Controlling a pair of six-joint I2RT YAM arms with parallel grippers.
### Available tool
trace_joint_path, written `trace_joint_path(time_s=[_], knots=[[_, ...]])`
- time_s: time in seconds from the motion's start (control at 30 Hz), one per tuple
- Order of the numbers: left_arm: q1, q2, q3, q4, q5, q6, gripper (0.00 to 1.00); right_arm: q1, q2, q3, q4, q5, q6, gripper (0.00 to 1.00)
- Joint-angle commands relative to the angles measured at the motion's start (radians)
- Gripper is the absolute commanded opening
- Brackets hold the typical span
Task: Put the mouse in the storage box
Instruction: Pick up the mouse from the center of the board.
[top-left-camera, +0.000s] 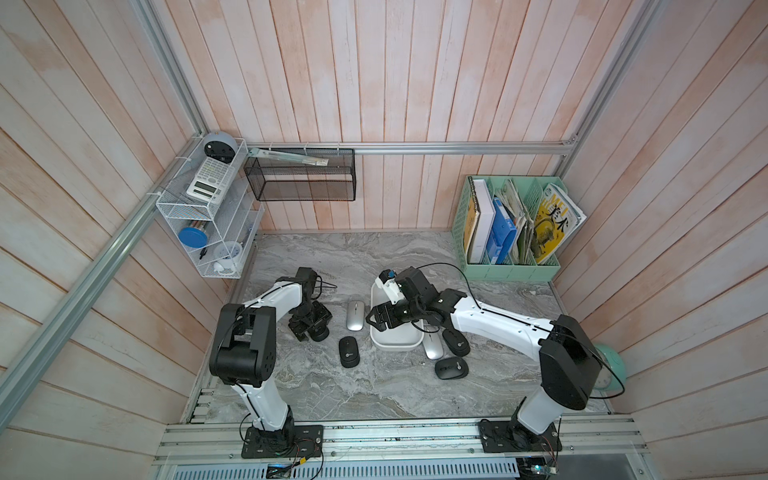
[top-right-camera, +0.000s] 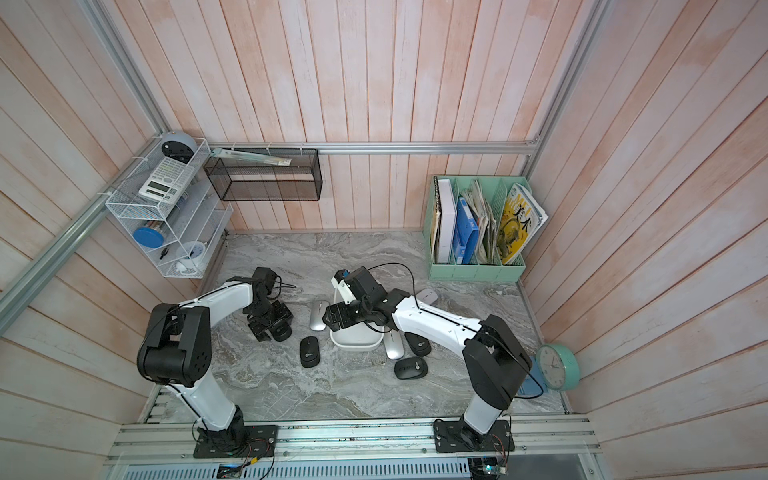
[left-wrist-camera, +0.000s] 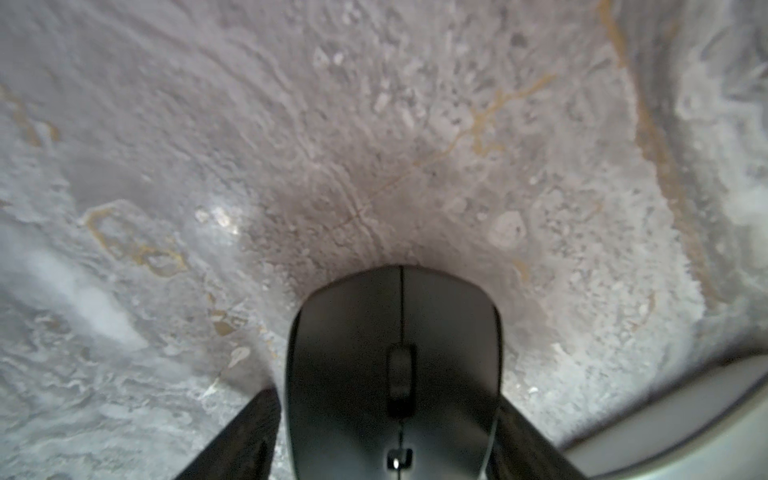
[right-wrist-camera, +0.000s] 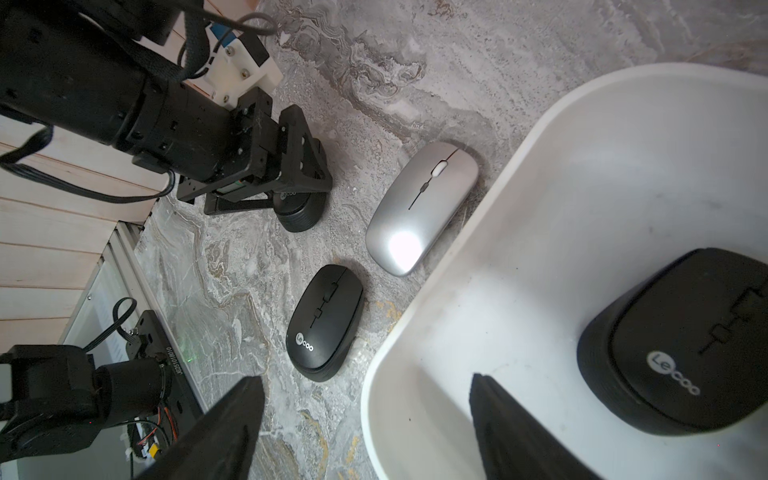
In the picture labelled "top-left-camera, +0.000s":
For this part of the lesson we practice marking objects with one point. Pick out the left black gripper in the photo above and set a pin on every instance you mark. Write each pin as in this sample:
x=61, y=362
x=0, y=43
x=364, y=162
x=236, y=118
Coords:
x=323, y=315

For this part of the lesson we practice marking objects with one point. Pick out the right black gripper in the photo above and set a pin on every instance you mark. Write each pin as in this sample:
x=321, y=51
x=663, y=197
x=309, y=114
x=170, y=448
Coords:
x=379, y=311

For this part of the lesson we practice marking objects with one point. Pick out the black mouse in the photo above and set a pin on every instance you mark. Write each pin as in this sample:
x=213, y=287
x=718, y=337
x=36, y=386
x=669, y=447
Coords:
x=457, y=343
x=349, y=352
x=318, y=334
x=452, y=368

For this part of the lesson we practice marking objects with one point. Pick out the silver mouse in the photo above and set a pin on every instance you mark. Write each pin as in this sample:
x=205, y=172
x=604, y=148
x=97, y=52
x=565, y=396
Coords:
x=432, y=346
x=355, y=315

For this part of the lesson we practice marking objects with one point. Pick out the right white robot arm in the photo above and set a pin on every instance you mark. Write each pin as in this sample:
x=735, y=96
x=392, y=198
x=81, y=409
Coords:
x=569, y=363

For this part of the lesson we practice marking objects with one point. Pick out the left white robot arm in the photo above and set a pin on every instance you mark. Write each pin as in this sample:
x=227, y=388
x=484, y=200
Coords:
x=244, y=350

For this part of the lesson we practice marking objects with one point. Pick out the white storage box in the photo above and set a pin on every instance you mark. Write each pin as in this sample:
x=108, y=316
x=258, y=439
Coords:
x=403, y=338

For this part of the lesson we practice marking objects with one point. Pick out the white cup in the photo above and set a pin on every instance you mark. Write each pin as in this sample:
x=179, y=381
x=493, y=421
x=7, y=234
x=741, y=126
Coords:
x=227, y=256

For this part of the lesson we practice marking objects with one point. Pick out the white book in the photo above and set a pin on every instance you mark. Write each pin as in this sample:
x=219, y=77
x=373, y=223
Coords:
x=483, y=220

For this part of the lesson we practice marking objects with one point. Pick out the blue lid jar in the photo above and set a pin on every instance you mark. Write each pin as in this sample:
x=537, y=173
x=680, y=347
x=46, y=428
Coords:
x=194, y=234

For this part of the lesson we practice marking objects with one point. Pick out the blue folder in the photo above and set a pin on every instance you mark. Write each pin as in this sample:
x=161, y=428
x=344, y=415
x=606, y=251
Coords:
x=503, y=234

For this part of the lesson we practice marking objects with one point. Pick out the green file organizer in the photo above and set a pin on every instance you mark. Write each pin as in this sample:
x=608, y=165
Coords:
x=530, y=188

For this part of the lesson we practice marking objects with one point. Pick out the white calculator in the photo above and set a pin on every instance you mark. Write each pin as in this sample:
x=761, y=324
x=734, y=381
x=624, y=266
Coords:
x=211, y=181

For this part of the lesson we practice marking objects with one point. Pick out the round grey speaker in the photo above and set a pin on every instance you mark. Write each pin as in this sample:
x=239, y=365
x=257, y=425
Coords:
x=220, y=146

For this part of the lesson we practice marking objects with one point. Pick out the yellow magazine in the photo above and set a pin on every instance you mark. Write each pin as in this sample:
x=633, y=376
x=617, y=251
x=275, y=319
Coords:
x=557, y=218

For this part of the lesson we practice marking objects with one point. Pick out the green alarm clock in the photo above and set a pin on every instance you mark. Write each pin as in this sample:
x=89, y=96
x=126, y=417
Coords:
x=613, y=374

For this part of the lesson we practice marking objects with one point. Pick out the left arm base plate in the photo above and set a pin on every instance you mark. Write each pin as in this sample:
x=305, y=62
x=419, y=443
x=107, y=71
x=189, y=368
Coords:
x=304, y=441

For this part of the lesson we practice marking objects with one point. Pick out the black wire basket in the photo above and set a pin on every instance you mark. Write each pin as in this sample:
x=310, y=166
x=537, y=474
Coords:
x=302, y=174

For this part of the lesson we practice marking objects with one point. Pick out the white wire shelf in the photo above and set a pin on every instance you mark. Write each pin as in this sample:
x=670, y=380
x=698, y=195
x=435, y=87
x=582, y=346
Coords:
x=236, y=218

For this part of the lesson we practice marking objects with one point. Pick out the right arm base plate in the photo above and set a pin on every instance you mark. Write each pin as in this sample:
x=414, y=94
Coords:
x=512, y=437

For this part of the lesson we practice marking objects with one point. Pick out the aluminium rail frame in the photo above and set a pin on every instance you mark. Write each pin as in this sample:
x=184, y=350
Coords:
x=594, y=446

